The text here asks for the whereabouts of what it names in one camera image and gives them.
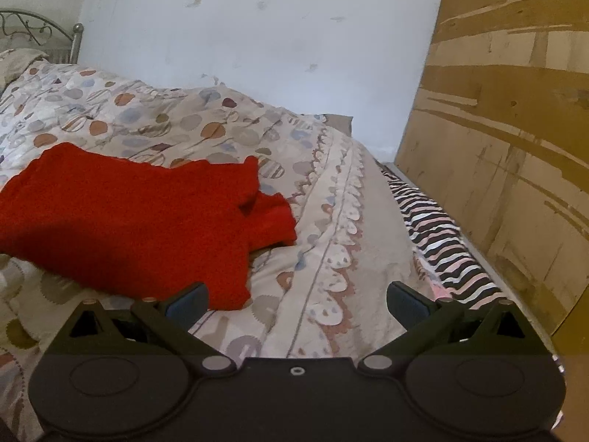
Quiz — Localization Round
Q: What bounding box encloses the grey metal headboard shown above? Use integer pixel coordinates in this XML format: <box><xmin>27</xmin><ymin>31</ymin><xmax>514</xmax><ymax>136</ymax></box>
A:
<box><xmin>0</xmin><ymin>8</ymin><xmax>86</xmax><ymax>65</ymax></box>

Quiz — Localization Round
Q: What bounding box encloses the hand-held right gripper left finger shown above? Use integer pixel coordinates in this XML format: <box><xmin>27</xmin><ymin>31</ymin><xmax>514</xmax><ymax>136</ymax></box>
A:
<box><xmin>53</xmin><ymin>281</ymin><xmax>237</xmax><ymax>376</ymax></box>

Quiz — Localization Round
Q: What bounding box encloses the pink cloth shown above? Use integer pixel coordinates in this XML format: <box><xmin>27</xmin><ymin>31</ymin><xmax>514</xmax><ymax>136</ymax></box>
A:
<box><xmin>414</xmin><ymin>258</ymin><xmax>450</xmax><ymax>303</ymax></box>

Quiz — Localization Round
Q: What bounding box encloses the black and white striped bedsheet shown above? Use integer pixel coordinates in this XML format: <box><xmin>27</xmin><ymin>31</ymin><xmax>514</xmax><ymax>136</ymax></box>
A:
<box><xmin>380</xmin><ymin>168</ymin><xmax>505</xmax><ymax>307</ymax></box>

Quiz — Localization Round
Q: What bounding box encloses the printed beige pillow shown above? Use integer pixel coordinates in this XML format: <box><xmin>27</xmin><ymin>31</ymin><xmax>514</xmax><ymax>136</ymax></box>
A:
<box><xmin>0</xmin><ymin>48</ymin><xmax>50</xmax><ymax>91</ymax></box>

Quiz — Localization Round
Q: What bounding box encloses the plain grey pillow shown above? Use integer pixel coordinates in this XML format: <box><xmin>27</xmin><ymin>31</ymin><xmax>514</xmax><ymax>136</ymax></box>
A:
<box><xmin>322</xmin><ymin>113</ymin><xmax>355</xmax><ymax>137</ymax></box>

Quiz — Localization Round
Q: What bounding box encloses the red knit sweater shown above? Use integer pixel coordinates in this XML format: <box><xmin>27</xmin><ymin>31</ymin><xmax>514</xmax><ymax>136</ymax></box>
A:
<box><xmin>0</xmin><ymin>143</ymin><xmax>299</xmax><ymax>312</ymax></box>

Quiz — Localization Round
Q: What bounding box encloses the printed duvet with round shapes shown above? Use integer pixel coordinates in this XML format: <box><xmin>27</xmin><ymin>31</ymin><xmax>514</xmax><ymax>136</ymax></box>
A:
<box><xmin>0</xmin><ymin>62</ymin><xmax>442</xmax><ymax>430</ymax></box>

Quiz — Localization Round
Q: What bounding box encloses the plywood board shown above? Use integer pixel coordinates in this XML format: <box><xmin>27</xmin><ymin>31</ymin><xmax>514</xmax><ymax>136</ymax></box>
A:
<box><xmin>395</xmin><ymin>0</ymin><xmax>589</xmax><ymax>347</ymax></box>

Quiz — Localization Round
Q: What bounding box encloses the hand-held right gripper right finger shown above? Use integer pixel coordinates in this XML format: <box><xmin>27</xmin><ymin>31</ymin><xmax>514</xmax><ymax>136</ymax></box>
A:
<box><xmin>357</xmin><ymin>280</ymin><xmax>539</xmax><ymax>376</ymax></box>

